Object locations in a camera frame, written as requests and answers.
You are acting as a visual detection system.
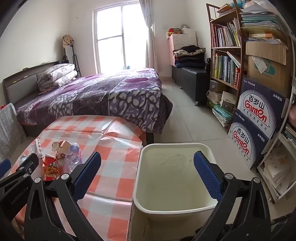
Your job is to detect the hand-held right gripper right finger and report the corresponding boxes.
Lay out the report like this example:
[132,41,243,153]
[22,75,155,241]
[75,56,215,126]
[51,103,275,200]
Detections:
[193,151,271,241]

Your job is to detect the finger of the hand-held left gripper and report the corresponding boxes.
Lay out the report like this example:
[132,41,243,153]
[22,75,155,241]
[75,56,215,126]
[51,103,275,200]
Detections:
[0,153,39,189]
[0,159,11,178]

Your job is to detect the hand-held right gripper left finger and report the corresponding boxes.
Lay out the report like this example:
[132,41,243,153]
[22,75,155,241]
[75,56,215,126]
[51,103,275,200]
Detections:
[24,151,103,241]

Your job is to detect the clear plastic water bottle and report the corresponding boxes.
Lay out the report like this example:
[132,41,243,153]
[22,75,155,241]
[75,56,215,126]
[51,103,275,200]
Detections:
[63,142,83,175]

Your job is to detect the red instant noodle cup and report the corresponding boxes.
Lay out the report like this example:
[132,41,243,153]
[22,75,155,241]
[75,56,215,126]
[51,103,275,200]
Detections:
[42,155,62,181]

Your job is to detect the white plastic bin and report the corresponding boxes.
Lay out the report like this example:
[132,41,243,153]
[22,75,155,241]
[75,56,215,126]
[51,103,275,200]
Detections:
[133,143,223,241]

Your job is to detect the white plastic tray piece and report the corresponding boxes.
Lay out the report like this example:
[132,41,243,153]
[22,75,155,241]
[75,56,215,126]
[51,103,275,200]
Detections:
[35,138,44,160]

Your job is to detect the orange checked tablecloth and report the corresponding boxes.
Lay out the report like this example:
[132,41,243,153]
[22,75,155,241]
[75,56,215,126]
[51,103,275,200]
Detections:
[5,115,148,241]

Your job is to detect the grey checked cloth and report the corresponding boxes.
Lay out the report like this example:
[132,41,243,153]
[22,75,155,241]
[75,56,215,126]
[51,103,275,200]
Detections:
[0,103,26,160]

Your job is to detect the cream crumpled paper cup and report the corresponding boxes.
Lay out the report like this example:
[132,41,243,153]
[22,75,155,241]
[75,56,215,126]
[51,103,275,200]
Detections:
[51,140,72,159]

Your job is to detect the blue water bottle carton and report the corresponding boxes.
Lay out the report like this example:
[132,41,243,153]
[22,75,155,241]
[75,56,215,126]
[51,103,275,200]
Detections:
[237,77,289,139]
[228,115,270,169]

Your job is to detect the stack of green booklets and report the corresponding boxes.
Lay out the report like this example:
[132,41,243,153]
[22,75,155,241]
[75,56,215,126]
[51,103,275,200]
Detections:
[212,105,233,127]

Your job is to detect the stack of white papers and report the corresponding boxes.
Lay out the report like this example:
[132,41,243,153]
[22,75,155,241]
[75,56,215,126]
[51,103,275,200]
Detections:
[262,148,294,200]

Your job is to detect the white cardboard box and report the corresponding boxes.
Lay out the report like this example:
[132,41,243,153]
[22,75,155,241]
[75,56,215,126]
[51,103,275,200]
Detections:
[220,91,237,112]

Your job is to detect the small grey box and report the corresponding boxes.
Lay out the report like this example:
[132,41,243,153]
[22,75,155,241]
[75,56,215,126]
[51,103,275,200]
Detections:
[209,80,226,93]

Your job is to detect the folded white printed quilt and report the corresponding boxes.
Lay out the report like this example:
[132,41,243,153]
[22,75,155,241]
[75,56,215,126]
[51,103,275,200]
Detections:
[37,63,78,92]

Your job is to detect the black leather bench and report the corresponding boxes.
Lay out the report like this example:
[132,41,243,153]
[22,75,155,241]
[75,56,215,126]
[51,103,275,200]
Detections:
[171,66,211,106]

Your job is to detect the row of colourful books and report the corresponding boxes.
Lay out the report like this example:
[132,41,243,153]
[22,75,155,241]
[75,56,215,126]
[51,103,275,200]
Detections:
[212,52,241,89]

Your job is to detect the black metal coat rack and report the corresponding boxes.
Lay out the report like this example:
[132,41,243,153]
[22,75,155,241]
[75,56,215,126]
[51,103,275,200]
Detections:
[62,35,82,78]

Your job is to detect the stack of folded clothes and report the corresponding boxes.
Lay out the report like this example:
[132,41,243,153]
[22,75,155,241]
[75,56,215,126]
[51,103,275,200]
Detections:
[172,46,206,69]

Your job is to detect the brown cardboard box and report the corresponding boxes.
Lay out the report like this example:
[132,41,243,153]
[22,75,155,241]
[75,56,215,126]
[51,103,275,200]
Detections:
[245,40,293,98]

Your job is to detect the wooden bookshelf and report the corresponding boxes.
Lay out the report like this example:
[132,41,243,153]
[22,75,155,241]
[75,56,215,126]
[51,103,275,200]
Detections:
[206,0,248,136]

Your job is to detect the plaid scarf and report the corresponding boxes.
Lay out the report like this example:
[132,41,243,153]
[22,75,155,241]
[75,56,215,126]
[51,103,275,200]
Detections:
[62,35,74,49]

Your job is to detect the large window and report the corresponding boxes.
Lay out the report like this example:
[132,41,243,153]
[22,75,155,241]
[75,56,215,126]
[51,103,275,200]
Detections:
[92,5,148,75]

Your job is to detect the row of thin books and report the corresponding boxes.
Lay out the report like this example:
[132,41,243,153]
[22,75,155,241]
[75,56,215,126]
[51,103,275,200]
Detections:
[211,19,241,48]

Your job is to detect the light curtain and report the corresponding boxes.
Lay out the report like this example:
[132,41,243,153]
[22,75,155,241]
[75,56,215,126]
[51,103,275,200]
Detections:
[139,0,158,72]

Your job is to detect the pile of papers and folders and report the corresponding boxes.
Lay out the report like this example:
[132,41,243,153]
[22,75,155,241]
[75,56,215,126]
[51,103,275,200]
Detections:
[240,0,288,45]

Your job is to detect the dark bed frame with headboard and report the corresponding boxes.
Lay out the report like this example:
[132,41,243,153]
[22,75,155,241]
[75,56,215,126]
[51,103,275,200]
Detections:
[2,61,155,146]

